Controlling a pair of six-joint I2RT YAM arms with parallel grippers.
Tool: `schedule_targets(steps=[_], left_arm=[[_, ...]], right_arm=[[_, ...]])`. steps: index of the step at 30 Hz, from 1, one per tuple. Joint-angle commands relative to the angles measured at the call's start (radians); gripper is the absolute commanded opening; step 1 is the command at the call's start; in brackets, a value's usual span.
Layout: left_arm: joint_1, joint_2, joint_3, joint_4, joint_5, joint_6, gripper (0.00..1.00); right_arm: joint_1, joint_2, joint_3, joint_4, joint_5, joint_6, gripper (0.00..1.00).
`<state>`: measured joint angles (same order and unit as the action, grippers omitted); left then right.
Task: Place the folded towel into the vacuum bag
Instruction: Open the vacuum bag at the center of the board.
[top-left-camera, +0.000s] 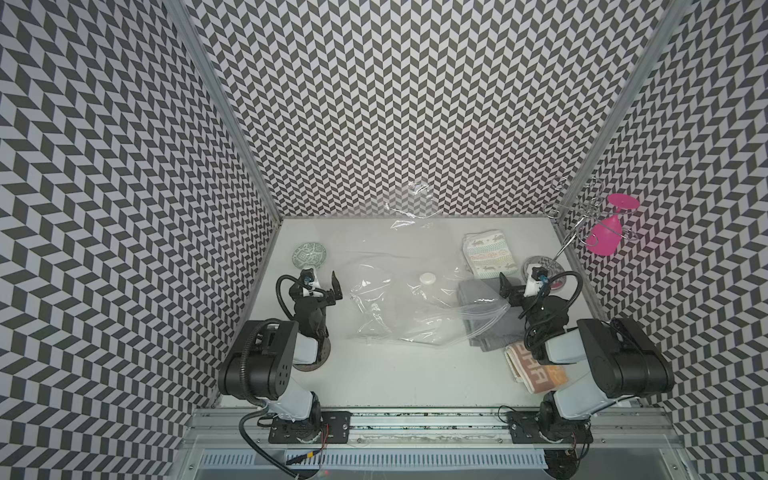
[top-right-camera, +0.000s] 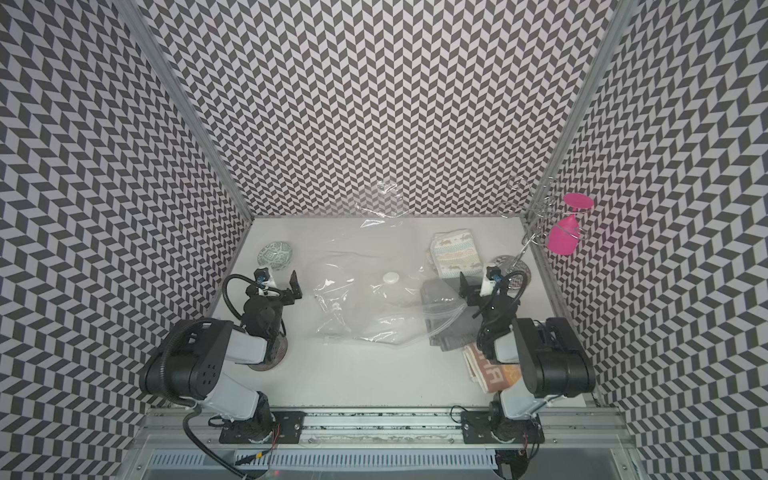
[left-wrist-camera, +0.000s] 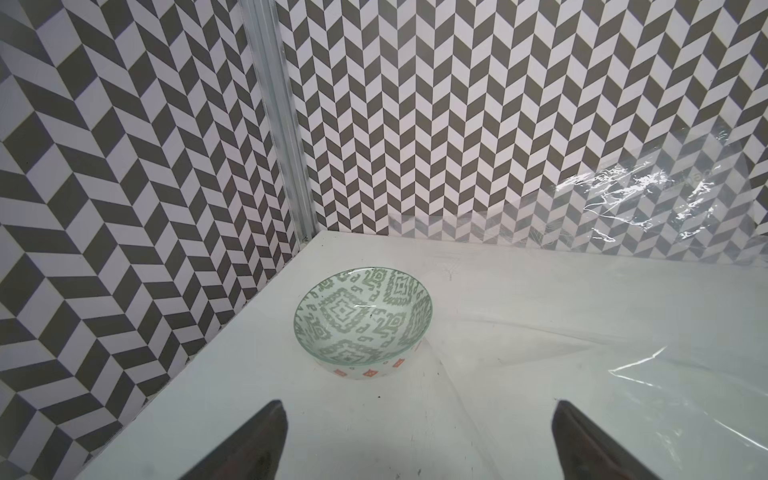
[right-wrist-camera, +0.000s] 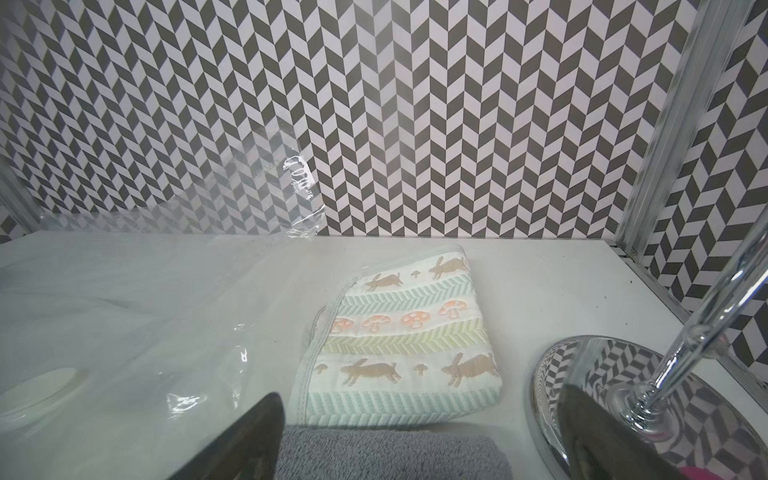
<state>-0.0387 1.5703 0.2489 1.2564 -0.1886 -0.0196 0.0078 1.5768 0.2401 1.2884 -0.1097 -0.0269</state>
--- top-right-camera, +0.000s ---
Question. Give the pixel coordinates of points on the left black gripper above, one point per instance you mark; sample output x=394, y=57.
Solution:
x=286, y=294

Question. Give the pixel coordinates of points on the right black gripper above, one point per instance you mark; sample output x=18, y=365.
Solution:
x=464, y=286

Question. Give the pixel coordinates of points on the grey towel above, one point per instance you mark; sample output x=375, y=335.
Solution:
x=448, y=317

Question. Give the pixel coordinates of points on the clear plastic vacuum bag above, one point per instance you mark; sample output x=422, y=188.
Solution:
x=365, y=265

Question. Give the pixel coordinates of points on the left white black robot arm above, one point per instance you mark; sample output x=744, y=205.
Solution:
x=187, y=368

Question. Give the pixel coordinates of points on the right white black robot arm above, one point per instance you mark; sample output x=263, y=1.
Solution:
x=550, y=358

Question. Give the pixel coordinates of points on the green patterned small bowl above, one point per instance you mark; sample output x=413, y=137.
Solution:
x=276, y=255

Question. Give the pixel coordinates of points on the pink plastic wine glass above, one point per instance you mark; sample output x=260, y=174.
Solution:
x=565, y=235

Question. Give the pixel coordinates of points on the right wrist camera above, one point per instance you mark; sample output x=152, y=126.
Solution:
x=491, y=278

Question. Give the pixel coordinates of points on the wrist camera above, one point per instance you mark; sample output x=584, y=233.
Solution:
x=491, y=278
x=263, y=278

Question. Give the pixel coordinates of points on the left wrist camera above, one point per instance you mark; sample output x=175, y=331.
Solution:
x=263, y=278

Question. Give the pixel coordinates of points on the chrome wire glass rack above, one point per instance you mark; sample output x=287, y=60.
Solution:
x=536, y=220

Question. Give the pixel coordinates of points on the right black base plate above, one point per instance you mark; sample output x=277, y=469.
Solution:
x=479, y=427

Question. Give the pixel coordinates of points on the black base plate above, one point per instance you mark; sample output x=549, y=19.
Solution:
x=479, y=427
x=280, y=427

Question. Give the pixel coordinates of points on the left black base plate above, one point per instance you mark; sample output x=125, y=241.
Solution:
x=280, y=427

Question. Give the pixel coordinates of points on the aluminium mounting rail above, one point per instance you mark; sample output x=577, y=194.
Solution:
x=422, y=427

